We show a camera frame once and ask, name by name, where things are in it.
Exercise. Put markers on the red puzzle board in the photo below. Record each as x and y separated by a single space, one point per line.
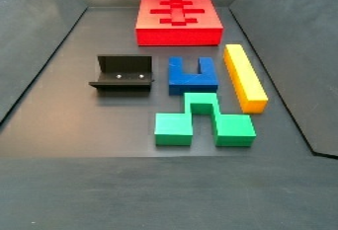
178 22

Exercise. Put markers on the green zigzag block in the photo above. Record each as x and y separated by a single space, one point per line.
233 130

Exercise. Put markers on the blue U-shaped block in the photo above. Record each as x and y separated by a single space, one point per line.
203 81

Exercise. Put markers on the yellow long block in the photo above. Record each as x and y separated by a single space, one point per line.
249 89

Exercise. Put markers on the black angled bracket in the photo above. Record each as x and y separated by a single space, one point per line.
125 72

